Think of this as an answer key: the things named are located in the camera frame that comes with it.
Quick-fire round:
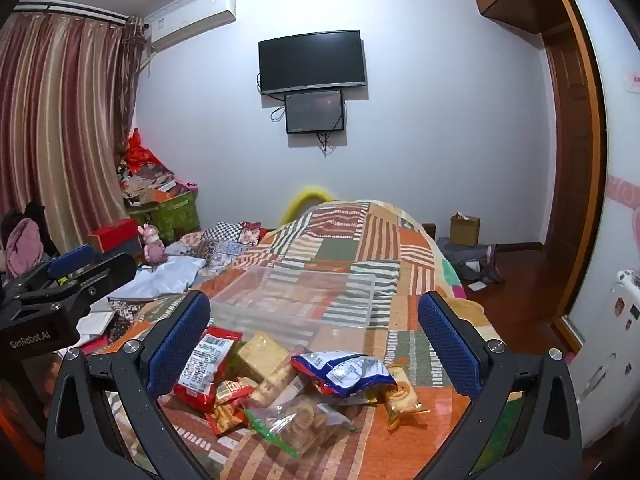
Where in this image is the striped red curtain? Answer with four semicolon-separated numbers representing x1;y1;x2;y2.
0;7;146;261

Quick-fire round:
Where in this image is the yellow foam tube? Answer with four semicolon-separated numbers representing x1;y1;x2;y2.
279;186;337;227

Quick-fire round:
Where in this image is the clear cookie bag green zip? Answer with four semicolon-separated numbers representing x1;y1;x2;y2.
242;394;358;457

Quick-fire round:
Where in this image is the small orange snack packet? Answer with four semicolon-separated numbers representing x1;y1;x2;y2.
384;359;431;432

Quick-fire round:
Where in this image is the checked patchwork cloth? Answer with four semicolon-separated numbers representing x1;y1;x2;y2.
182;220;263;277

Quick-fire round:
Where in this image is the purple label cracker packet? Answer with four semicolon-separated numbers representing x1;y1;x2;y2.
236;332;301;406

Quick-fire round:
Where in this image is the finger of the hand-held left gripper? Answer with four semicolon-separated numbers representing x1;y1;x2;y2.
10;244;101;293
47;252;138;333

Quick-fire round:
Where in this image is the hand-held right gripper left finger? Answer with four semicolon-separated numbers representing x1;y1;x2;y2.
44;289;236;480

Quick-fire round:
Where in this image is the black wall television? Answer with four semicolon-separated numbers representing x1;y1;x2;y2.
258;29;368;97

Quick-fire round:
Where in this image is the small black wall monitor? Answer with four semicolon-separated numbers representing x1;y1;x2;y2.
284;88;347;135

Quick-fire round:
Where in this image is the brown cardboard box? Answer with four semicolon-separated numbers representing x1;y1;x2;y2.
449;212;482;247

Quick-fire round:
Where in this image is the pink plush toy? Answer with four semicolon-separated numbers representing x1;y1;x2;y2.
139;223;169;265

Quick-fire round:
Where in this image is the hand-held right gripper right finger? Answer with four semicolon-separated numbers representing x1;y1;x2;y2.
400;290;586;480

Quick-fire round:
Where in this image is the green storage bag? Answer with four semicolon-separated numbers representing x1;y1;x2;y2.
127;189;201;246

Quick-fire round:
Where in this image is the red snack packet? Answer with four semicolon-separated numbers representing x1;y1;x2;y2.
173;326;243;414

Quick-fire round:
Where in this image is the pink garment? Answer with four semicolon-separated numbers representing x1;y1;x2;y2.
5;219;45;277

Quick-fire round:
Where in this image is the white booklet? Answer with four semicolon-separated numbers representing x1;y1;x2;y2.
75;310;119;347

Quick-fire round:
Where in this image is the clear puffed rice snack packet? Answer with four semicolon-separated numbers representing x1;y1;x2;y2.
206;377;258;436

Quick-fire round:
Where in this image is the striped patchwork bedspread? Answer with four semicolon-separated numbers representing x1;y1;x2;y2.
90;200;506;480

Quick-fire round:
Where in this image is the white cabinet with stickers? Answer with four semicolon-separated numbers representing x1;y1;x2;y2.
570;269;640;448

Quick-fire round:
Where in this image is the clear plastic container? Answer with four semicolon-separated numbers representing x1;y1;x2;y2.
210;265;377;346

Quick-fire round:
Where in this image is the dark clothes pile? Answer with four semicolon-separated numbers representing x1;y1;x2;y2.
437;240;507;286

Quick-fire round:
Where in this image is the red plastic bag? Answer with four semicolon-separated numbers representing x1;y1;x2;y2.
124;129;167;172

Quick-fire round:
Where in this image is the white air conditioner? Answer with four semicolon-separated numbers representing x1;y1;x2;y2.
145;0;237;53

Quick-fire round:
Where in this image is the wooden door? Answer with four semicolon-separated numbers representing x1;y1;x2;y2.
467;0;608;343

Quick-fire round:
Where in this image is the pile of papers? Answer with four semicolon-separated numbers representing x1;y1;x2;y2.
117;157;182;207

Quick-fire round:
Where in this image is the blue snack packet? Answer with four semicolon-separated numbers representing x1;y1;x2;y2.
291;351;398;404

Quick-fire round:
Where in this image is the red box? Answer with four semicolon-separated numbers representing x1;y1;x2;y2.
89;218;142;254

